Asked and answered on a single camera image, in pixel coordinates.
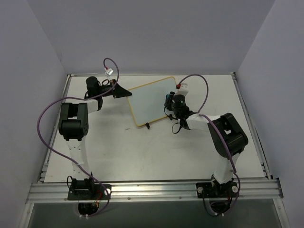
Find yellow framed whiteboard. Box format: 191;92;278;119
127;76;176;127

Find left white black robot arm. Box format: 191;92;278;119
58;76;132;199

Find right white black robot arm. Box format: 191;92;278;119
164;92;248;196

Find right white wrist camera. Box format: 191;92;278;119
175;83;189;96

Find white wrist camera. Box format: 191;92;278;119
175;83;189;96
105;68;114;82

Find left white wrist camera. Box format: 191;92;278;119
105;68;114;82

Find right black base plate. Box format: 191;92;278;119
196;181;238;199

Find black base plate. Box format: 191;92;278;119
67;184;112;201
196;181;238;199

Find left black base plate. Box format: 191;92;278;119
67;184;112;201

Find aluminium front rail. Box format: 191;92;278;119
26;178;283;203

